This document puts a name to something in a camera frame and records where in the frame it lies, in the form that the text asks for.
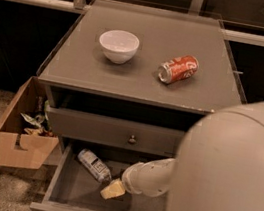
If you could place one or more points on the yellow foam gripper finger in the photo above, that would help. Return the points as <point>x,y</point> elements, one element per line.
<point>113,190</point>

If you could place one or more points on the clear blue plastic bottle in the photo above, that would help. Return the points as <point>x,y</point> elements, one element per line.
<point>95,166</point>

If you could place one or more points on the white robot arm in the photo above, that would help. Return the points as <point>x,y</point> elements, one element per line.
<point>219,166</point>

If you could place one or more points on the open middle drawer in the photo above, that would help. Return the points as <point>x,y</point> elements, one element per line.
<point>73,188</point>

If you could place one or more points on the round brass drawer knob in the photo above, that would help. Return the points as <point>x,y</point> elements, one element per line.
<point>132,140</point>

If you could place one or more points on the closed top drawer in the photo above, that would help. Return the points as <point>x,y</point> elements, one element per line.
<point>114,132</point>

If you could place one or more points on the grey wooden drawer cabinet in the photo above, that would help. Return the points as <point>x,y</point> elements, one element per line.
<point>79,77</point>

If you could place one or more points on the crumpled green snack bag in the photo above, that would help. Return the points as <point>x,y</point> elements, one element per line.
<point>38,118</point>

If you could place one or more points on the brown cardboard box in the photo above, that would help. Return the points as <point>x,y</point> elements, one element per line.
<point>21,150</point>

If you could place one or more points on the red soda can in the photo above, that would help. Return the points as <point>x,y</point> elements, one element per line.
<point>178,68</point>

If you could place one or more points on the white ceramic bowl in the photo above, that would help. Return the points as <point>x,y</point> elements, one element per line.
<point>119,46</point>

